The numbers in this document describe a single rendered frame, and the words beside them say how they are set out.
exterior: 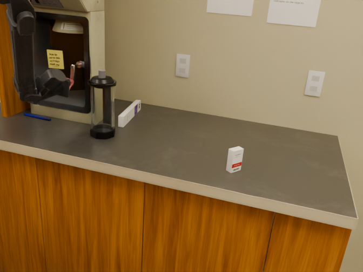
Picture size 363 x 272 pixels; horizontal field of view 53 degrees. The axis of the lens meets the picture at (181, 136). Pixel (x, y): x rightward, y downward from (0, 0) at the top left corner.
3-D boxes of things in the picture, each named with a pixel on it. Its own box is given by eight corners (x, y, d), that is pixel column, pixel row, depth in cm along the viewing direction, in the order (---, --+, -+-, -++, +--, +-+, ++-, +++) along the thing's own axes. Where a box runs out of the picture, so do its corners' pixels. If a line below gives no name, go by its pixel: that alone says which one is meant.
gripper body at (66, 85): (48, 74, 139) (35, 77, 133) (71, 80, 137) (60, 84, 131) (47, 90, 142) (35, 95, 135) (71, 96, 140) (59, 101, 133)
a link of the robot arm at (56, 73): (13, 80, 125) (21, 101, 122) (31, 59, 120) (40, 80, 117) (42, 85, 135) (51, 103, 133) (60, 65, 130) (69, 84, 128)
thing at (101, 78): (104, 82, 147) (103, 66, 145) (119, 87, 142) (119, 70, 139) (85, 85, 140) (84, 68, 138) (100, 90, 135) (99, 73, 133)
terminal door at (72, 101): (31, 103, 164) (22, 9, 148) (91, 114, 156) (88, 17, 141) (29, 103, 163) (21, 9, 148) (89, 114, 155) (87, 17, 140)
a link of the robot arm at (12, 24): (-1, -15, 91) (14, 18, 88) (23, -17, 94) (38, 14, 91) (12, 83, 127) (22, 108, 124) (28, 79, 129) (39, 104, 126)
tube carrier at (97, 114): (105, 125, 155) (105, 76, 147) (121, 133, 149) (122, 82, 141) (83, 131, 148) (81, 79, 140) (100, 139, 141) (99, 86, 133)
